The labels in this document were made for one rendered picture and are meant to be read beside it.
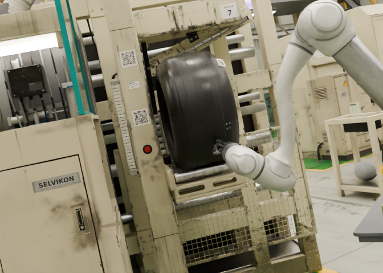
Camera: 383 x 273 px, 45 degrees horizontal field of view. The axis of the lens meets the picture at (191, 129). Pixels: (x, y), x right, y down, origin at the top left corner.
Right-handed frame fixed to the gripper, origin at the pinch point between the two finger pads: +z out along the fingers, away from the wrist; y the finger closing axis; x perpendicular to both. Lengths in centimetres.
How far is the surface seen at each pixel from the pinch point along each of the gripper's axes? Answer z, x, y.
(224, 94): 4.0, -20.9, -7.1
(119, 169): 94, 24, 48
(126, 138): 23.9, -7.2, 40.3
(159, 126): 62, -3, 20
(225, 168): 12.0, 15.4, -3.1
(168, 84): 11.5, -29.9, 16.2
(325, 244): 106, 119, -89
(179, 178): 12.0, 14.9, 19.7
